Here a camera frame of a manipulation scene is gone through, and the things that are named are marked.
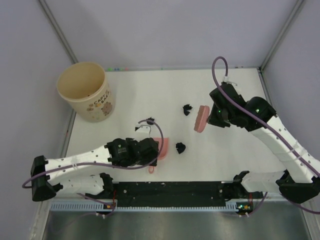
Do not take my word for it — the pink dustpan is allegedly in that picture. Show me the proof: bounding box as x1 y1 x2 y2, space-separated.
153 137 169 161

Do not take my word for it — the pink hand brush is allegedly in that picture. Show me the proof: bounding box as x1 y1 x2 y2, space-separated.
194 105 210 133

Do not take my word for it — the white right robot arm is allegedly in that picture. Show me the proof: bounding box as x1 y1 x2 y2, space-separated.
207 83 320 204

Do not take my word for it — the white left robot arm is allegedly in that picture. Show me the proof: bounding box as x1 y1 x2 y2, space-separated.
28 137 164 202

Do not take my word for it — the black paper scrap middle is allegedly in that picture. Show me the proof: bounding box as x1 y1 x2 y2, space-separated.
146 117 155 126

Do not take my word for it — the black paper scrap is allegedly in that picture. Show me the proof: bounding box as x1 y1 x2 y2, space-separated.
175 142 186 155
182 104 193 116
146 117 155 126

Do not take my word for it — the black paper scrap centre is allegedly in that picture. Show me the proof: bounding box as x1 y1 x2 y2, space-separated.
175 142 186 155

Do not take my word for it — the black paper scrap upper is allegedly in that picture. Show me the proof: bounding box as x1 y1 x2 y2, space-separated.
182 104 193 116

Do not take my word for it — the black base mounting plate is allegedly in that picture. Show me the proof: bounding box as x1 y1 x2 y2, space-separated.
93 181 251 208

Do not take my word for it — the beige capybara bucket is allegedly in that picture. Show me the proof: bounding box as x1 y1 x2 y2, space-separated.
56 62 115 123

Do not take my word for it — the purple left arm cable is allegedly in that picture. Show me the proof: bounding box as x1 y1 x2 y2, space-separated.
22 118 165 190

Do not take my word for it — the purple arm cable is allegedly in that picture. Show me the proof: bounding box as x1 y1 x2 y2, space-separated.
22 118 165 190
211 56 320 215

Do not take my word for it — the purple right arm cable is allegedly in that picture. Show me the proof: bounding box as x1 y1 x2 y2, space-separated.
211 56 320 215

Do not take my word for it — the grey slotted cable duct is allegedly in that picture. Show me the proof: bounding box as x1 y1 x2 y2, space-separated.
50 200 251 213

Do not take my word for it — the right aluminium frame post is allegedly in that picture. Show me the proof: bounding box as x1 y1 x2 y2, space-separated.
259 0 307 73

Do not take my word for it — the aluminium frame post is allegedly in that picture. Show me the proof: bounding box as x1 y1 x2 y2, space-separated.
37 0 79 64
259 0 307 73

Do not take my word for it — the left aluminium frame post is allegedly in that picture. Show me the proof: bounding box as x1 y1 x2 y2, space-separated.
37 0 79 64

